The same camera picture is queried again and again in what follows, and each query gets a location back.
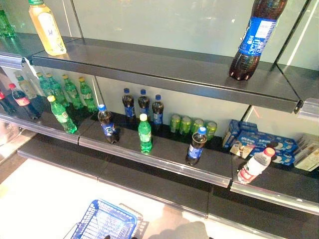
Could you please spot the large green soda bottle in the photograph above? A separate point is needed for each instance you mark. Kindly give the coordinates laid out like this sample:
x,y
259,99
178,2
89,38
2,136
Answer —
x,y
6,25

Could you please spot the large Pepsi cola bottle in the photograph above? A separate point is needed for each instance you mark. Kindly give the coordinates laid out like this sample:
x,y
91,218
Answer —
x,y
256,35

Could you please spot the beige snack package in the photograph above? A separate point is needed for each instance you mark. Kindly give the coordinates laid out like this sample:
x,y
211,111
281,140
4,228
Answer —
x,y
240,149

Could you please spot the reflective metal end panel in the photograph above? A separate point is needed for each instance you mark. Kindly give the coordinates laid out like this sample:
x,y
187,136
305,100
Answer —
x,y
12,139

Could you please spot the Pepsi cola bottle blue cap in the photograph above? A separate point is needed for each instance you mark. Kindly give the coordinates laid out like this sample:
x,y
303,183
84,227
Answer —
x,y
157,112
197,147
144,103
128,105
108,124

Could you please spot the small yellow tea bottle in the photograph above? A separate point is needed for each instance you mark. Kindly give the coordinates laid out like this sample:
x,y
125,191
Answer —
x,y
25,85

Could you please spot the blue plastic shopping basket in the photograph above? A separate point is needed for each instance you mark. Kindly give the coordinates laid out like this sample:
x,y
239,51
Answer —
x,y
104,221

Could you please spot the black base shelf board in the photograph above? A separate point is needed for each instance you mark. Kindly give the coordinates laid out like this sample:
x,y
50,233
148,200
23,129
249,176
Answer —
x,y
62,159
154,184
261,219

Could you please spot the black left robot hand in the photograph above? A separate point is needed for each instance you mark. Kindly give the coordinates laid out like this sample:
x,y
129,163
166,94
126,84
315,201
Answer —
x,y
107,237

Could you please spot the dark shelf upright post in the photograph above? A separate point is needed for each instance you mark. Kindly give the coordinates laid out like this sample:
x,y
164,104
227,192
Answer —
x,y
73,17
295,30

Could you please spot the Coca-Cola bottle red cap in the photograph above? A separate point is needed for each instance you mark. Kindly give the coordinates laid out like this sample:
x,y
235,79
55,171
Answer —
x,y
3,103
23,102

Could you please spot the white snack box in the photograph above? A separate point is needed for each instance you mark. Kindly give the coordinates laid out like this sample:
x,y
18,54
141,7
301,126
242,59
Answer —
x,y
305,161
309,144

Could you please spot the blue Oreo cookie pack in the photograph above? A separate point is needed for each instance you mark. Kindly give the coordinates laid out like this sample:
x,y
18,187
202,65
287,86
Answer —
x,y
264,142
282,158

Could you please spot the black shelf with clear rail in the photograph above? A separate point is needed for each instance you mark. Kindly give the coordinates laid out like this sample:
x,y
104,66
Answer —
x,y
15,47
306,82
286,184
37,124
164,159

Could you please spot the large yellow tea bottle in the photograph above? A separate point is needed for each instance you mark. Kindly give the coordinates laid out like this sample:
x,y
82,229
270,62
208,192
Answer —
x,y
47,27

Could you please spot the black metal shelf board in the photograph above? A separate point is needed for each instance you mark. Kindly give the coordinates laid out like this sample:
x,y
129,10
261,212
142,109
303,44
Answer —
x,y
149,64

